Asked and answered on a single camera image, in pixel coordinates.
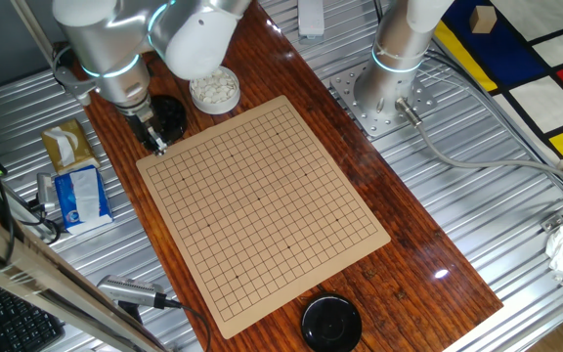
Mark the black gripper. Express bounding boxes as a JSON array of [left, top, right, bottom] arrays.
[[124, 105, 169, 156]]

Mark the beige go board mat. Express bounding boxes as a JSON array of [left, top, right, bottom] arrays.
[[135, 95, 392, 340]]

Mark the black bowl of black stones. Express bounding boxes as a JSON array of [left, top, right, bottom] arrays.
[[147, 94, 189, 146]]

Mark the gold tissue pack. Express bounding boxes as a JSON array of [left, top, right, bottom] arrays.
[[40, 117, 101, 175]]

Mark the white bowl of white stones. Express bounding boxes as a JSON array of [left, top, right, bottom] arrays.
[[188, 66, 241, 116]]

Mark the blue tissue pack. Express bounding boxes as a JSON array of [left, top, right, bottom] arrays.
[[54, 164, 114, 236]]

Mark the white gray adapter box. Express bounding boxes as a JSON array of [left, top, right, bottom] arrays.
[[35, 172, 59, 212]]

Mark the gray stand pole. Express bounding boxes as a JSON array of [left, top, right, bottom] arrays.
[[10, 0, 73, 90]]

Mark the white power strip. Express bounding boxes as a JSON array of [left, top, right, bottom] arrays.
[[296, 0, 325, 40]]

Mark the black keyboard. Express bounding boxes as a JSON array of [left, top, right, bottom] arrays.
[[0, 281, 66, 352]]

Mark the black bowl lid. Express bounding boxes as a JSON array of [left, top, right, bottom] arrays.
[[300, 291, 364, 352]]

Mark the wooden cube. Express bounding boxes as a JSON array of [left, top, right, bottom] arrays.
[[468, 5, 498, 35]]

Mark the colourful block pattern mat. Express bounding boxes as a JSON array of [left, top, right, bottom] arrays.
[[432, 0, 563, 162]]

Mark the black adapter cable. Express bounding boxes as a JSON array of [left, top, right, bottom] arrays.
[[17, 198, 64, 245]]

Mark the silver camera on stand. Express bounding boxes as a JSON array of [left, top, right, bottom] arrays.
[[96, 274, 169, 324]]

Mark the aluminium frame bar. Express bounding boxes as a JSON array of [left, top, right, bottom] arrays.
[[0, 198, 173, 352]]

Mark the black camera cable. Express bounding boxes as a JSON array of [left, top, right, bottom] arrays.
[[163, 296, 213, 352]]

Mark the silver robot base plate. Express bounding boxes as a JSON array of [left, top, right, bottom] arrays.
[[329, 61, 438, 138]]

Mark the gray robot base cable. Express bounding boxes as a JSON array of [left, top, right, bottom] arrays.
[[395, 96, 563, 197]]

